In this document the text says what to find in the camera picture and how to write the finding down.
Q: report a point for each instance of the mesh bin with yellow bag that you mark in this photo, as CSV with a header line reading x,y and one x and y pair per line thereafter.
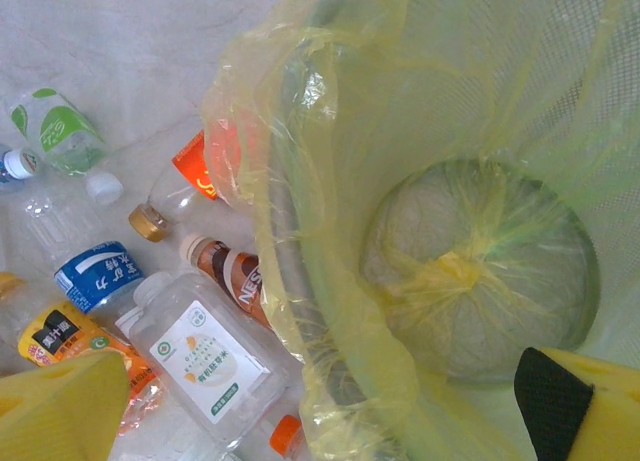
x,y
350,131

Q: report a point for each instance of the clear Ganten bottle white cap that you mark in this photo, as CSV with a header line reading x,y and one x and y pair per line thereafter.
x,y
22,162

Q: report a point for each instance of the clear bottle green label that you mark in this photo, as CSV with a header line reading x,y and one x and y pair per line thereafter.
x,y
65,131

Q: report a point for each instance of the orange label bottle gold cap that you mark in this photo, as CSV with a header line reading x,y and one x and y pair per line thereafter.
x,y
192,166

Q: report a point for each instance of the clear bottle orange cap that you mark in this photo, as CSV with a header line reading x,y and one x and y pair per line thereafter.
x,y
287,433

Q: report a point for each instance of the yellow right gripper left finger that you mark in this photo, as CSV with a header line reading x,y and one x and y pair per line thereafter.
x,y
55,411

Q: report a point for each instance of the metal mesh waste bin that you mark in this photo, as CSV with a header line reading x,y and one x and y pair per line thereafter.
x,y
590,96

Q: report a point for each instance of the yellow label juice bottle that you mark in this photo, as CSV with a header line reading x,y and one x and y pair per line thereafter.
x,y
60,331

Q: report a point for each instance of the square clear bottle white label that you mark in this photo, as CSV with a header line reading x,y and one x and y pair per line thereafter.
x,y
210,361

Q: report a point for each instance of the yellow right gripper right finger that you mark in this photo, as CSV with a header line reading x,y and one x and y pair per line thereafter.
x,y
605,416

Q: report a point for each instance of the clear bottle blue label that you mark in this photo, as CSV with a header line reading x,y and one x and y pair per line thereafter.
x,y
100,276

